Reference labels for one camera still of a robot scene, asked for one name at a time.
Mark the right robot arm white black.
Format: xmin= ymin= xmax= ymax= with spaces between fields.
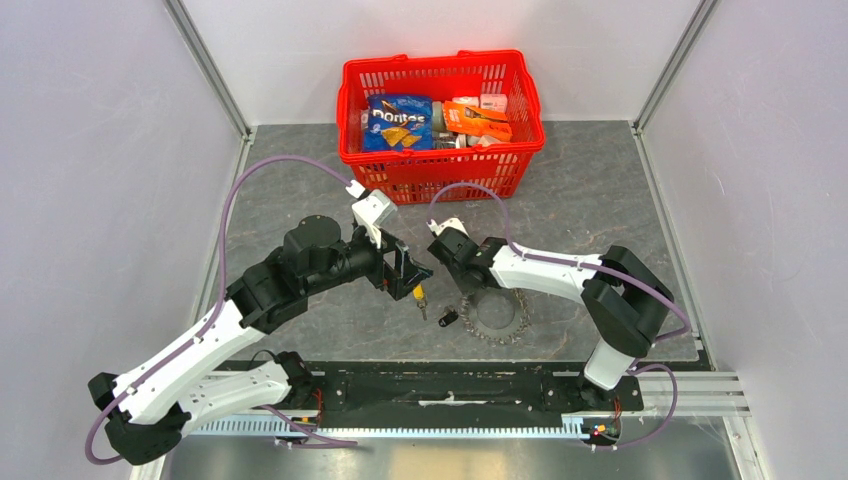
xmin=428 ymin=225 xmax=675 ymax=409

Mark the orange snack packet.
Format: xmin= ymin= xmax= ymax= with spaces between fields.
xmin=442 ymin=101 xmax=513 ymax=142

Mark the red plastic shopping basket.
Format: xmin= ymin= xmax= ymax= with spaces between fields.
xmin=336 ymin=50 xmax=545 ymax=204

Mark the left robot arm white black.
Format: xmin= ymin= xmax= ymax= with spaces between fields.
xmin=88 ymin=215 xmax=433 ymax=465

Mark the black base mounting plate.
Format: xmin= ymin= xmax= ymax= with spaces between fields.
xmin=218 ymin=359 xmax=704 ymax=431

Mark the yellow tag key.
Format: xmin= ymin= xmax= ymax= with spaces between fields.
xmin=412 ymin=284 xmax=428 ymax=321

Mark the blue Doritos chip bag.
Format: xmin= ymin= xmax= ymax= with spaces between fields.
xmin=362 ymin=94 xmax=433 ymax=152

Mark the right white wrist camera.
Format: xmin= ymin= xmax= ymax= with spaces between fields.
xmin=427 ymin=217 xmax=468 ymax=237

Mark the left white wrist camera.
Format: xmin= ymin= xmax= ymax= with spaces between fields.
xmin=346 ymin=180 xmax=397 ymax=249

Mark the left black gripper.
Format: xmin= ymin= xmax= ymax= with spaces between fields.
xmin=305 ymin=223 xmax=434 ymax=300

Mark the metal disc with keyrings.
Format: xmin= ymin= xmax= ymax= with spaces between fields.
xmin=459 ymin=289 xmax=531 ymax=345

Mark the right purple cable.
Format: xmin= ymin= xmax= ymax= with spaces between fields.
xmin=425 ymin=182 xmax=692 ymax=452

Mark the black tag key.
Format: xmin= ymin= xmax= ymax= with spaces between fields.
xmin=437 ymin=306 xmax=459 ymax=328

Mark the pink white box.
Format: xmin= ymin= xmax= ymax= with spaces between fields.
xmin=479 ymin=93 xmax=508 ymax=113

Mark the glass jar in basket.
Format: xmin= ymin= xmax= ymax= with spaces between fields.
xmin=431 ymin=101 xmax=449 ymax=134

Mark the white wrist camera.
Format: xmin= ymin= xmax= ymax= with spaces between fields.
xmin=427 ymin=217 xmax=468 ymax=237
xmin=346 ymin=180 xmax=397 ymax=249

